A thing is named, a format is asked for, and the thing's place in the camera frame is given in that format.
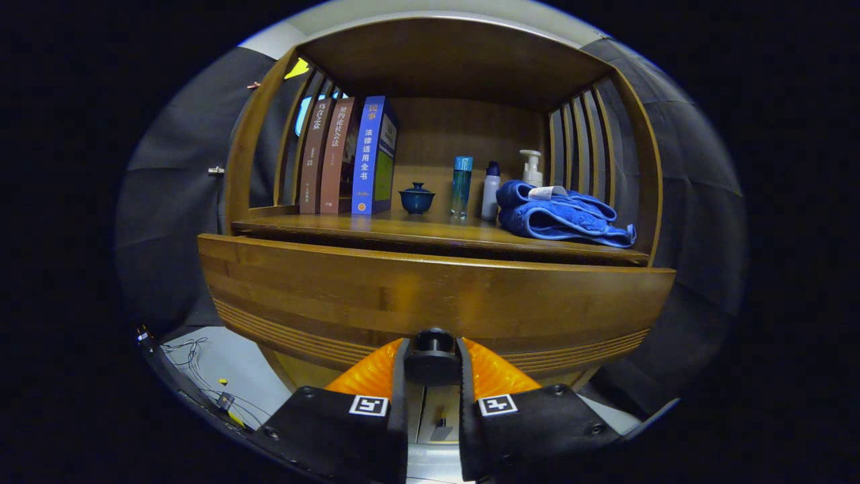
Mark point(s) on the white bottle dark cap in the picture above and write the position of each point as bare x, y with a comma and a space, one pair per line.
491, 195

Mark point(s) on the black backdrop cloth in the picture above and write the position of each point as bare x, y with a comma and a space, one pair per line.
175, 222

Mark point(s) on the black drawer knob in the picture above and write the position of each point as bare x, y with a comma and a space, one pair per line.
433, 353

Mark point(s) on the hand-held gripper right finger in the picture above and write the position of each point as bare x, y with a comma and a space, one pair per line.
465, 437

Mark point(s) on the blue lidded teacup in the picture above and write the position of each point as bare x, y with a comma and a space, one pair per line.
416, 199

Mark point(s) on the white pump bottle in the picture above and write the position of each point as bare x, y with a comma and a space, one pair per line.
532, 171

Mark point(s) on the wooden cabinet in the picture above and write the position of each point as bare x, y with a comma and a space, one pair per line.
457, 60

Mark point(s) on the dark brown book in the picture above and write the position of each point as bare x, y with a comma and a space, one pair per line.
314, 161

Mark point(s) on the teal glass bottle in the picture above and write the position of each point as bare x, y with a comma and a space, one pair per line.
461, 185

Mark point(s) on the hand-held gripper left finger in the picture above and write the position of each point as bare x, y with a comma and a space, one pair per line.
400, 437

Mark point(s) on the wooden drawer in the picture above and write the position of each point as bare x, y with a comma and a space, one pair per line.
437, 296

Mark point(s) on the blue book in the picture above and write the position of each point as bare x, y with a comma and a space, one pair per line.
366, 154

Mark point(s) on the reddish brown book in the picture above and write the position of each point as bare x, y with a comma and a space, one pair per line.
336, 161

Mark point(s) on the wooden countertop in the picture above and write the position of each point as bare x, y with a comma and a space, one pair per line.
403, 228

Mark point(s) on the blue towel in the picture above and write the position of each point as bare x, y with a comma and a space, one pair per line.
557, 215

